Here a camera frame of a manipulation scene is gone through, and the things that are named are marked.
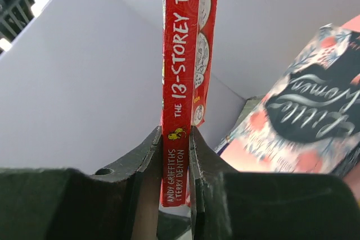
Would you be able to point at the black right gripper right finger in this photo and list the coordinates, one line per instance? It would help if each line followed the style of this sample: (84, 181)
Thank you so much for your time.
(228, 204)

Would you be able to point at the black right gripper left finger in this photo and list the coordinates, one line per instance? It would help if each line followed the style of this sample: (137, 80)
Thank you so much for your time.
(119, 201)

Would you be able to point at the red 13-Storey Treehouse book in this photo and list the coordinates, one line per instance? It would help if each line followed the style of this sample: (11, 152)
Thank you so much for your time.
(188, 33)

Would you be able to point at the floral Little Women book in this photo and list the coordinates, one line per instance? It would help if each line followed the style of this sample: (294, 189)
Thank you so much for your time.
(303, 110)

